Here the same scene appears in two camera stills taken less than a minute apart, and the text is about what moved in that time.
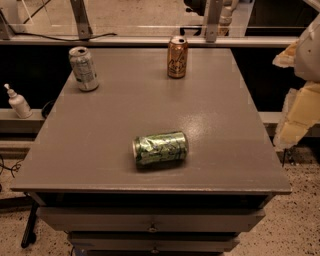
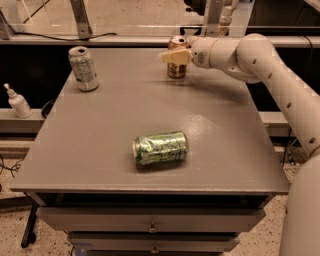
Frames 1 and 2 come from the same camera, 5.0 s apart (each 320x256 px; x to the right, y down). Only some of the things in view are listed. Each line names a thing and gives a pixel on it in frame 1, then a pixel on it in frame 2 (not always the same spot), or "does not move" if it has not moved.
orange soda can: x=177 y=57 does not move
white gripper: x=309 y=56 to x=200 y=54
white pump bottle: x=19 y=104 does not move
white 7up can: x=83 y=68 does not move
